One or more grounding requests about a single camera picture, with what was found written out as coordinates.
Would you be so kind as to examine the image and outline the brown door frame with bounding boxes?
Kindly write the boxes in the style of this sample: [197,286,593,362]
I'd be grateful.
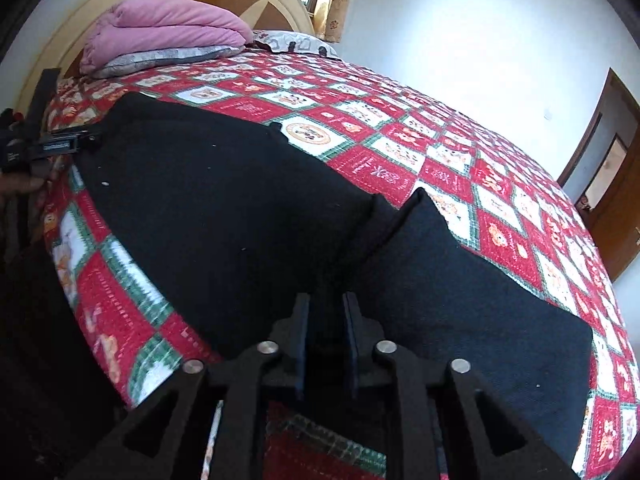
[556,67,640,188]

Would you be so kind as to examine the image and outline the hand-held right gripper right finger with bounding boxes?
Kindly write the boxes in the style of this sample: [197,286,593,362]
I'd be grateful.
[342,292,581,480]

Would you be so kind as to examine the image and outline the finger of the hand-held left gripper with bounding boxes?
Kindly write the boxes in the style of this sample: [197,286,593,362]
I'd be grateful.
[27,67,104,159]

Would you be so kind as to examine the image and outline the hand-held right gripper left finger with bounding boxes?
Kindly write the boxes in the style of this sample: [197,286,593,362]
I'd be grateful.
[65,292,313,480]

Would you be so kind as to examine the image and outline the brown wooden door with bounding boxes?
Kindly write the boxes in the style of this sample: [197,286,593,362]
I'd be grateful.
[582,105,640,281]

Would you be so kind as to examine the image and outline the bed with red patchwork sheet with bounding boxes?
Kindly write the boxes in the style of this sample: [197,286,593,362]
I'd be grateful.
[42,52,640,480]

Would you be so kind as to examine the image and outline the white patterned pillow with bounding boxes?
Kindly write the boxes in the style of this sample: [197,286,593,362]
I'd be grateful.
[247,29,341,59]

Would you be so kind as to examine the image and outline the black pants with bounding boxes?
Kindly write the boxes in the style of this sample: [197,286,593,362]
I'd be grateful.
[74,92,594,480]

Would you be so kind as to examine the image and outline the grey patterned pillow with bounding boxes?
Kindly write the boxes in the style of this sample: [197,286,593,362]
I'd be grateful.
[92,44,246,80]

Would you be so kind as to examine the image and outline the person's left hand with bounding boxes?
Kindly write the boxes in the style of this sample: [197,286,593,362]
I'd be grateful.
[0,169,62,198]

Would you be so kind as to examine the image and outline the folded pink quilt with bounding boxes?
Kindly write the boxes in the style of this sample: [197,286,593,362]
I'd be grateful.
[79,0,256,77]

